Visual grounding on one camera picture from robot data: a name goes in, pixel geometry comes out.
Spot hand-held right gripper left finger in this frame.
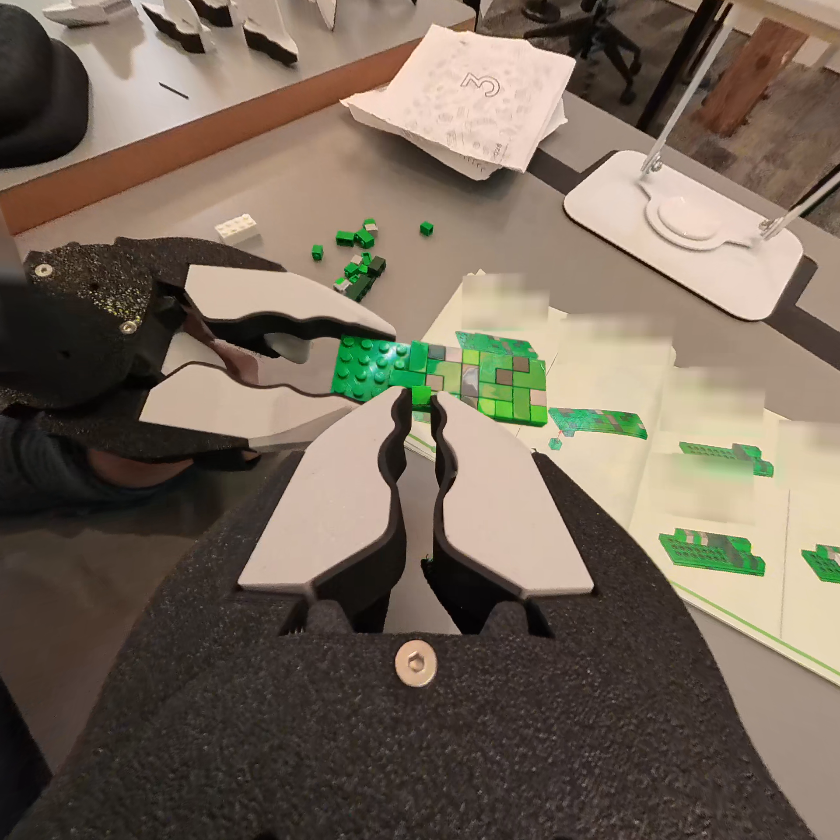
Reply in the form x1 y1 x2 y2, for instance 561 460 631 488
238 387 409 633

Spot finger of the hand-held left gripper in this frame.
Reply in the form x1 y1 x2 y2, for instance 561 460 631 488
184 264 399 342
139 364 362 454

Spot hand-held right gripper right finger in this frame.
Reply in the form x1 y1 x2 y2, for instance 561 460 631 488
423 391 596 635

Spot pile of small green bricks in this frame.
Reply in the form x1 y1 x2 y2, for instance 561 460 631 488
310 218 435 304

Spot green studded plate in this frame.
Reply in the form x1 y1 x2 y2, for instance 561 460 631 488
330 332 549 429

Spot person's left hand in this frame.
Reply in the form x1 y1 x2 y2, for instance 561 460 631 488
85 451 194 490

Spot light grey brick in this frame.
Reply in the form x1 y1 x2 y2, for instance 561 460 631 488
214 213 261 245

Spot building instruction booklet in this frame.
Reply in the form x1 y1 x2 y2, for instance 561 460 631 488
403 269 840 686

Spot brown wooden board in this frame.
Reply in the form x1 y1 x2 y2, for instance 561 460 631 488
0 16 476 234

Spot black rounded foam housing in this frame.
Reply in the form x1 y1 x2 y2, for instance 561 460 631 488
0 5 91 169

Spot white paper bag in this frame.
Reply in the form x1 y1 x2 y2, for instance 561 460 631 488
340 23 577 181

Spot row of white printed parts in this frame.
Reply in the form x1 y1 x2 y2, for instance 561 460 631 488
42 0 340 68

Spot white stand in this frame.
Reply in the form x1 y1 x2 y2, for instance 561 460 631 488
563 0 840 322

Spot black office chair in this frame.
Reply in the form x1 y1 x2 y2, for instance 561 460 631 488
521 0 645 106

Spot black pole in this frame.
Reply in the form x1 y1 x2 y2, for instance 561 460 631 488
635 0 731 133

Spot brown wooden post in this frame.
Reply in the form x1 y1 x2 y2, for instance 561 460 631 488
694 17 809 137

